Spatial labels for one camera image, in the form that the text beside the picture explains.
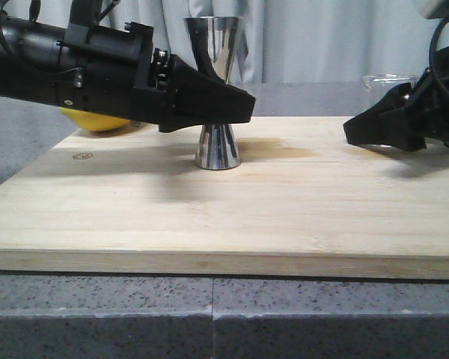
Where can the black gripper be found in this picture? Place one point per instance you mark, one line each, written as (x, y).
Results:
(122, 74)
(387, 123)

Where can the clear glass beaker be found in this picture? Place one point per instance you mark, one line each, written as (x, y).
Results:
(387, 80)

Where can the steel double jigger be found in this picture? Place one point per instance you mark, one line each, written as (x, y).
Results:
(217, 148)

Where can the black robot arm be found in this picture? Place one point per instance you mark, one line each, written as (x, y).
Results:
(27, 51)

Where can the light wooden cutting board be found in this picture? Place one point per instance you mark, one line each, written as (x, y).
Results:
(302, 203)

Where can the yellow lemon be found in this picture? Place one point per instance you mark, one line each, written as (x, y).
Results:
(94, 122)

